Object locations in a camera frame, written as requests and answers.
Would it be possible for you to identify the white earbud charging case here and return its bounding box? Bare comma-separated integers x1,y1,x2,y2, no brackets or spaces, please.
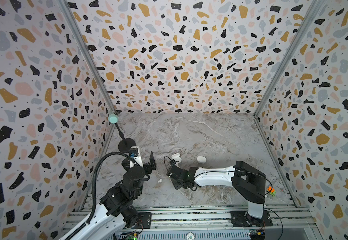
171,153,182,164

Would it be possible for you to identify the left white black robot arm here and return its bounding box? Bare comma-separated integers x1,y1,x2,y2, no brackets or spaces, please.
62,147,157,240

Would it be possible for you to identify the mint green microphone on stand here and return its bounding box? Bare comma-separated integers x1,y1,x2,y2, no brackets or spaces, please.
108,114,136,153

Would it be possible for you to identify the poker chip 500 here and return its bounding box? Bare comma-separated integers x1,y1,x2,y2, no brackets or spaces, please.
186,232,195,240

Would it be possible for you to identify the orange green connector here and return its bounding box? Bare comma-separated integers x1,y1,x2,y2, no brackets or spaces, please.
266,186,276,196

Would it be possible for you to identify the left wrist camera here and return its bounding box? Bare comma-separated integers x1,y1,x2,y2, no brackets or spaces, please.
129,146,143,168

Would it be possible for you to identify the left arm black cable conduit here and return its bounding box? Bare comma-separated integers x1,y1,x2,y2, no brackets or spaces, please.
62,151,139,240

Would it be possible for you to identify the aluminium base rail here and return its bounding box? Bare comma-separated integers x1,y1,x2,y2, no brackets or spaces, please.
61,205,320,240

